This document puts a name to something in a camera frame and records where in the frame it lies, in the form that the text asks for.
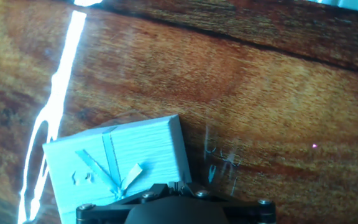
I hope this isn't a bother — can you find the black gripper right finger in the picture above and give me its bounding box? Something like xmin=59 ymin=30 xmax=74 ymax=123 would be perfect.
xmin=177 ymin=180 xmax=277 ymax=224

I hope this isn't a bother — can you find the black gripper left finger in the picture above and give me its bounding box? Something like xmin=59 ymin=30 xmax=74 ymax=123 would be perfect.
xmin=75 ymin=182 xmax=176 ymax=224

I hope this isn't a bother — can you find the light blue ribboned box casing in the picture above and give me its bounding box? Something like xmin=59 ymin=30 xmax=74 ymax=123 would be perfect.
xmin=42 ymin=114 xmax=193 ymax=224

